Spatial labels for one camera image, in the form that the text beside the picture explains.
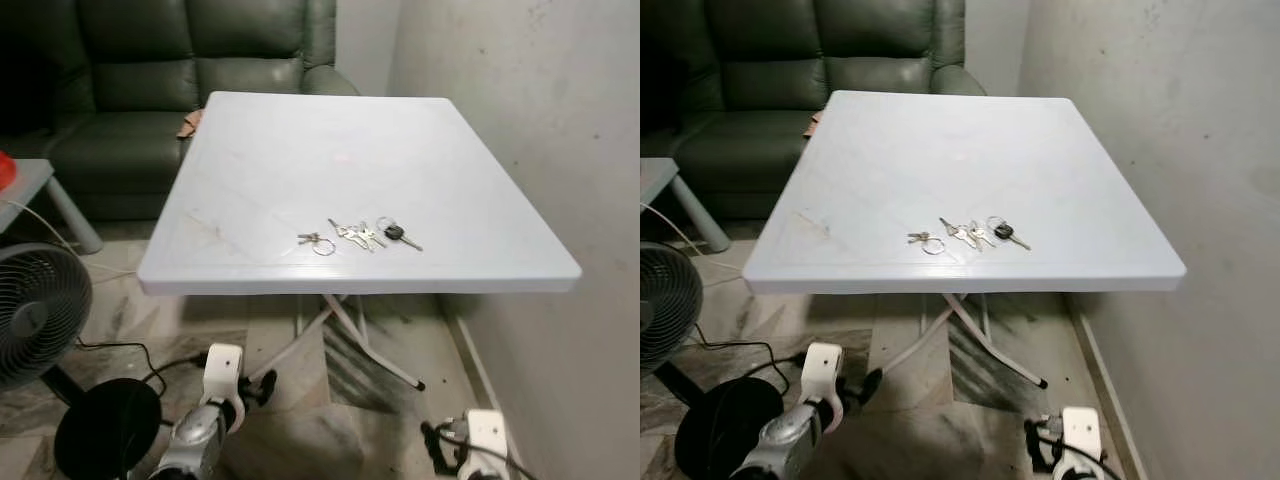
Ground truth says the silver key bunch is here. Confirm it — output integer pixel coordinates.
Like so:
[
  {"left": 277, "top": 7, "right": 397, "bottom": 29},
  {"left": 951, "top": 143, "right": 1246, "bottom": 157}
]
[
  {"left": 327, "top": 218, "right": 388, "bottom": 254},
  {"left": 937, "top": 217, "right": 997, "bottom": 251}
]

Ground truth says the grey side table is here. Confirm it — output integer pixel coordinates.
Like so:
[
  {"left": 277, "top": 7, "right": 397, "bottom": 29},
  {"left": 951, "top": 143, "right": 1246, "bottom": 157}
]
[
  {"left": 640, "top": 157, "right": 732, "bottom": 254},
  {"left": 0, "top": 159, "right": 104, "bottom": 256}
]

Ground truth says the black floor fan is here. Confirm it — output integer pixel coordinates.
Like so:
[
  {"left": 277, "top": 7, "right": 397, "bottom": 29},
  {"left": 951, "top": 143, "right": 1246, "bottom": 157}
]
[
  {"left": 0, "top": 242, "right": 164, "bottom": 480},
  {"left": 640, "top": 242, "right": 787, "bottom": 480}
]

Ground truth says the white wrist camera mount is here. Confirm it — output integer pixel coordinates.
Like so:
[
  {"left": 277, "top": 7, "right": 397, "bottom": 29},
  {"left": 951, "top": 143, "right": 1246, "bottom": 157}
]
[
  {"left": 464, "top": 409, "right": 513, "bottom": 480},
  {"left": 202, "top": 342, "right": 248, "bottom": 432},
  {"left": 1058, "top": 405, "right": 1105, "bottom": 480},
  {"left": 799, "top": 341, "right": 846, "bottom": 432}
]

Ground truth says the white cable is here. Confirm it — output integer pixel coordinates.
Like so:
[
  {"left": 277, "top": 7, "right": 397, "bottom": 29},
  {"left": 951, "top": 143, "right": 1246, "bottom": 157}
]
[
  {"left": 643, "top": 203, "right": 746, "bottom": 273},
  {"left": 5, "top": 198, "right": 139, "bottom": 279}
]

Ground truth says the black fan cable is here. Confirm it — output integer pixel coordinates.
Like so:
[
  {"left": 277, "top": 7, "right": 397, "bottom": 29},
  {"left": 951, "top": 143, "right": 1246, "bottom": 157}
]
[
  {"left": 74, "top": 338, "right": 211, "bottom": 393},
  {"left": 690, "top": 322, "right": 813, "bottom": 393}
]

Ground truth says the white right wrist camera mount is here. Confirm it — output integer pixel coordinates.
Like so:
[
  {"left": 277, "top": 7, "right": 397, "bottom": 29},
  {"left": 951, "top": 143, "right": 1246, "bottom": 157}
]
[
  {"left": 1058, "top": 405, "right": 1105, "bottom": 480},
  {"left": 464, "top": 409, "right": 513, "bottom": 480}
]

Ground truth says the white plastic folding table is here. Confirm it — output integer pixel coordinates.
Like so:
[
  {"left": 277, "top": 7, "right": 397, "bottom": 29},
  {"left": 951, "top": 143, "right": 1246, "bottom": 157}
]
[
  {"left": 742, "top": 89, "right": 1189, "bottom": 390},
  {"left": 137, "top": 90, "right": 584, "bottom": 392}
]

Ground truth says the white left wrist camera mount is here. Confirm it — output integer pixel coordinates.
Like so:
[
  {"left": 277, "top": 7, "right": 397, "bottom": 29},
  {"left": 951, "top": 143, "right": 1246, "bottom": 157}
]
[
  {"left": 202, "top": 342, "right": 248, "bottom": 432},
  {"left": 799, "top": 341, "right": 846, "bottom": 432}
]

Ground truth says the black-headed key on ring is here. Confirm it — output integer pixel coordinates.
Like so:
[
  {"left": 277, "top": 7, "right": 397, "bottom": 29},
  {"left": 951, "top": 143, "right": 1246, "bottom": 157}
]
[
  {"left": 376, "top": 215, "right": 425, "bottom": 253},
  {"left": 986, "top": 215, "right": 1033, "bottom": 252}
]

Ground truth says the dark green leather sofa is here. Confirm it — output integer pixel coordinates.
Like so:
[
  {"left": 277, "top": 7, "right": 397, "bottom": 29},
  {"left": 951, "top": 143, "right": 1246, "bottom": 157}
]
[
  {"left": 640, "top": 0, "right": 987, "bottom": 222},
  {"left": 0, "top": 0, "right": 362, "bottom": 222}
]

